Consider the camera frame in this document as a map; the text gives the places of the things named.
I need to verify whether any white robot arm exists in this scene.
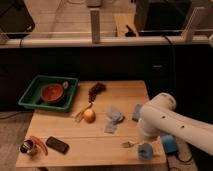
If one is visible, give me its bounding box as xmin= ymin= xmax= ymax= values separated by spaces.
xmin=138 ymin=93 xmax=213 ymax=156

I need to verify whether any silver metal cup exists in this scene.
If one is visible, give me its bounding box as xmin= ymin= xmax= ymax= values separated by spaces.
xmin=19 ymin=139 xmax=37 ymax=156

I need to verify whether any blue box on floor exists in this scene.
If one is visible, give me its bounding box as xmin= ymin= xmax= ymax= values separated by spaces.
xmin=160 ymin=135 xmax=178 ymax=154

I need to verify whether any crumpled blue cloth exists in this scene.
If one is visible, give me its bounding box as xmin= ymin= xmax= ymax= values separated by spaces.
xmin=104 ymin=106 xmax=125 ymax=134

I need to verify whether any yellow apple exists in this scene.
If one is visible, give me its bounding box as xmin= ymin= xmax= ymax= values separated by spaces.
xmin=83 ymin=109 xmax=96 ymax=123

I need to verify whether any black phone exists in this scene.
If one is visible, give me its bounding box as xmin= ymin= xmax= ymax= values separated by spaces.
xmin=46 ymin=136 xmax=69 ymax=154

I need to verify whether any small silver can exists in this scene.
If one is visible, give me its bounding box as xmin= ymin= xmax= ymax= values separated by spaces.
xmin=62 ymin=81 xmax=69 ymax=89

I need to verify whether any green plastic tray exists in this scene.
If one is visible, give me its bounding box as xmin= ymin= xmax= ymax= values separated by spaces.
xmin=18 ymin=75 xmax=78 ymax=112

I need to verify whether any orange bowl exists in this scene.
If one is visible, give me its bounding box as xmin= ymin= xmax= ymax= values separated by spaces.
xmin=40 ymin=83 xmax=64 ymax=103

